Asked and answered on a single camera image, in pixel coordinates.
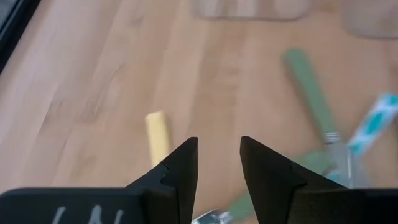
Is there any clear plastic bin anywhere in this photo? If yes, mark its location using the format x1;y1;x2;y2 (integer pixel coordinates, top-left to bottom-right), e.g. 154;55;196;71
190;0;310;22

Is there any green-handled knife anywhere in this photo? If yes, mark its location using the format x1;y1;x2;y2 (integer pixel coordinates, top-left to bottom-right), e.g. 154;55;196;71
228;151;336;222
282;48;374;189

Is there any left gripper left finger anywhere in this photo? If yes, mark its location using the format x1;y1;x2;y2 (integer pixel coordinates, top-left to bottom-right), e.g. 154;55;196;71
0;136;199;224

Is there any black metal table frame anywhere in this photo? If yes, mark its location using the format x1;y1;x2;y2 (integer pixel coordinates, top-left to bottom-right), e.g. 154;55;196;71
0;0;42;74

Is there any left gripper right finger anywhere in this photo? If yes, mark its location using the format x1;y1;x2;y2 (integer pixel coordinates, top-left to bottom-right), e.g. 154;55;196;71
239;136;398;224

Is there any yellow-handled knife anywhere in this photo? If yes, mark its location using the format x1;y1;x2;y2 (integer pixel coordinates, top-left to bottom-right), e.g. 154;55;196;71
144;110;172;168

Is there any teal patterned handle knife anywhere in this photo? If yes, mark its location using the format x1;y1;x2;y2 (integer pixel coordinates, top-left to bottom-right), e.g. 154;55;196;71
347;92;398;157
190;208;233;224

